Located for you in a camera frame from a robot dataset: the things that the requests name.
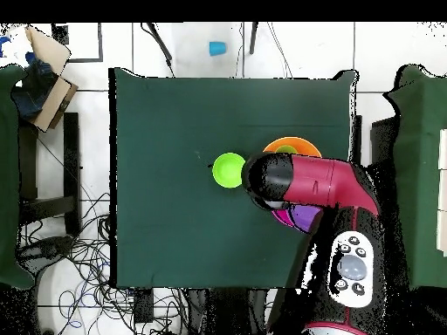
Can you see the small green bowl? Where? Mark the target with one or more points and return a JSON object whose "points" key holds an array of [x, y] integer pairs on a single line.
{"points": [[227, 171]]}

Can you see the large pink bowl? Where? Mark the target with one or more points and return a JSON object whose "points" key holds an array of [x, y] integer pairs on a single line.
{"points": [[282, 217]]}

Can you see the green cup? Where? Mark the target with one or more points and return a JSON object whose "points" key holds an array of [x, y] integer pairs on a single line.
{"points": [[286, 150]]}

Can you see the wide purple bowl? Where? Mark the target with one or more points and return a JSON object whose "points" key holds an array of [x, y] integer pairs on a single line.
{"points": [[305, 216]]}

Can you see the large orange bowl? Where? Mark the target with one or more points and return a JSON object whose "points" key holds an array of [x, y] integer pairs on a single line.
{"points": [[307, 146]]}

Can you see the blue cup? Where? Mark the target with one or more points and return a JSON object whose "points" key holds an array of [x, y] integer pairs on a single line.
{"points": [[217, 49]]}

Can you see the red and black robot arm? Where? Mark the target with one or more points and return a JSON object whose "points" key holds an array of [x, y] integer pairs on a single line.
{"points": [[324, 181]]}

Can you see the white box stack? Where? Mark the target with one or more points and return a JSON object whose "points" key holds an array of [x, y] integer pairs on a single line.
{"points": [[443, 192]]}

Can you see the dark green table cloth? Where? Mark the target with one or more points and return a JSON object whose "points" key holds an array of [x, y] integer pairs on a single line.
{"points": [[174, 226]]}

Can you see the black power adapter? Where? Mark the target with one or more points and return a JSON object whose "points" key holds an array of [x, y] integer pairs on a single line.
{"points": [[144, 307]]}

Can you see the black tripod leg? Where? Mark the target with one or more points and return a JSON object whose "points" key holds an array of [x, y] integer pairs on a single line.
{"points": [[161, 43], [253, 38]]}

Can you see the cardboard box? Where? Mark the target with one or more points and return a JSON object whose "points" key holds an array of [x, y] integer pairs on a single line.
{"points": [[56, 101]]}

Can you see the dark blue fabric bundle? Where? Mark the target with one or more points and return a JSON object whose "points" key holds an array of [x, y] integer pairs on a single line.
{"points": [[31, 90]]}

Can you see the green cloth covered table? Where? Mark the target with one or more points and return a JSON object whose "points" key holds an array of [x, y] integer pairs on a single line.
{"points": [[7, 174], [422, 104]]}

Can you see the black stool frame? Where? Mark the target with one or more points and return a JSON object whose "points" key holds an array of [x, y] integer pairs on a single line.
{"points": [[382, 139], [71, 157]]}

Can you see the black square frame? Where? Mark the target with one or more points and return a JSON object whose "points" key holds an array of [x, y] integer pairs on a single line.
{"points": [[100, 42]]}

